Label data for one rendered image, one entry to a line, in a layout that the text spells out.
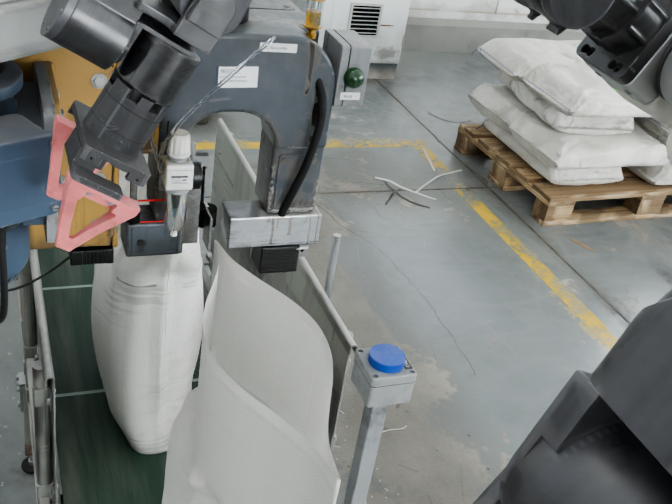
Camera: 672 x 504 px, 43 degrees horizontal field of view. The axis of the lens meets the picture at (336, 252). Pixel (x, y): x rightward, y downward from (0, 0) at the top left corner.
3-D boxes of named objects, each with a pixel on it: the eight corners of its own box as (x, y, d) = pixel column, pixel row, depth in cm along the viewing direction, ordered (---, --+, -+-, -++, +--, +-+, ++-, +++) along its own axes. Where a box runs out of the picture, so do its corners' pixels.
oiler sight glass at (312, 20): (323, 27, 116) (327, 1, 114) (306, 27, 115) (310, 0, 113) (317, 22, 118) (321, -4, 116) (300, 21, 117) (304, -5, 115)
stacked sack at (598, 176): (625, 187, 393) (633, 163, 387) (546, 190, 377) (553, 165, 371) (548, 128, 445) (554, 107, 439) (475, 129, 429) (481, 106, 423)
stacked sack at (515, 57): (632, 93, 406) (642, 63, 399) (511, 88, 384) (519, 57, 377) (584, 61, 440) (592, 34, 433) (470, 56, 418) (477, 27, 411)
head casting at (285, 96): (316, 214, 130) (346, 22, 115) (154, 221, 121) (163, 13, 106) (262, 133, 153) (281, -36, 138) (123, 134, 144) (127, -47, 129)
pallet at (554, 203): (739, 211, 425) (750, 185, 418) (542, 227, 378) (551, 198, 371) (633, 142, 488) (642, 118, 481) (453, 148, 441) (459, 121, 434)
